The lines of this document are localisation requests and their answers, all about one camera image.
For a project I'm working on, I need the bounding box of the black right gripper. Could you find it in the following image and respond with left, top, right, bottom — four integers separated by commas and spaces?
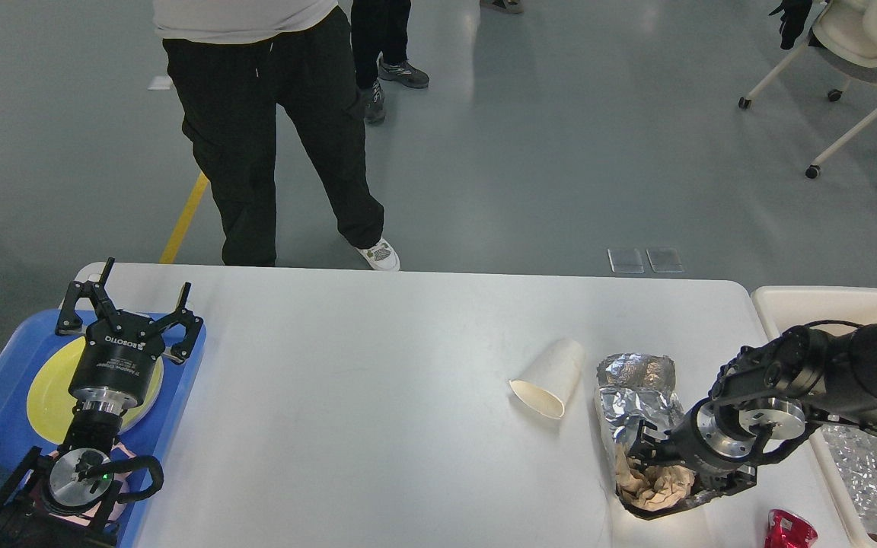
627, 401, 757, 497

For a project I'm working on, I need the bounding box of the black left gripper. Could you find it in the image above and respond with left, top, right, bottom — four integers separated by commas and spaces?
55, 256, 204, 412

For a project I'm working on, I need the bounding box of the brown paper wad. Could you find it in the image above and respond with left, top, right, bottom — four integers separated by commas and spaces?
614, 444, 696, 512

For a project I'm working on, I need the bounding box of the foil tray with paper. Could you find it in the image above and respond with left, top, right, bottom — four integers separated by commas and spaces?
594, 353, 717, 520

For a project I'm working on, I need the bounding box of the yellow plastic plate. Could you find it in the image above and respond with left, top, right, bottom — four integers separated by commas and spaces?
27, 337, 164, 445

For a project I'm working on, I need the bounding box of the pink HOME mug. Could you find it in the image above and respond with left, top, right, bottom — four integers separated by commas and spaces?
40, 443, 136, 527

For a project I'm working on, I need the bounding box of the foil sheet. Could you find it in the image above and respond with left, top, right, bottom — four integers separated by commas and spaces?
821, 425, 877, 540

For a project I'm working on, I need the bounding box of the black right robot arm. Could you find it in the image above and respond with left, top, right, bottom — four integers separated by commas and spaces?
627, 322, 877, 513

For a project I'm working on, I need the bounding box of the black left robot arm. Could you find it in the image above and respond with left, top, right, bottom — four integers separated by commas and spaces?
0, 260, 205, 547

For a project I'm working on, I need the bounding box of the red crumpled wrapper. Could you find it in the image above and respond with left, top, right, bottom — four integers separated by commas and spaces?
763, 508, 819, 548

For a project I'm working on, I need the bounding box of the blue plastic tray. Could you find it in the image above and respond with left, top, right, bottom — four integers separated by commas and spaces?
0, 309, 208, 548

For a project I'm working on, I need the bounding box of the white paper cup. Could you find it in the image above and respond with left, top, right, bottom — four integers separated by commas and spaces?
509, 339, 587, 420

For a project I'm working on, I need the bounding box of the beige plastic bin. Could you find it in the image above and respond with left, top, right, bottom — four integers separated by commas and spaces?
751, 285, 877, 547

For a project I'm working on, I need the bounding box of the person in grey shirt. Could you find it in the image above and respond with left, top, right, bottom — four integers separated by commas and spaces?
153, 1, 400, 271

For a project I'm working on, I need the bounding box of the person in black trousers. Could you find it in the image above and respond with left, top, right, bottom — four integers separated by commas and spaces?
350, 1, 429, 125

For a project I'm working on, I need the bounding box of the white office chair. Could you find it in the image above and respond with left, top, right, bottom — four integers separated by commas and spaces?
738, 1, 877, 178

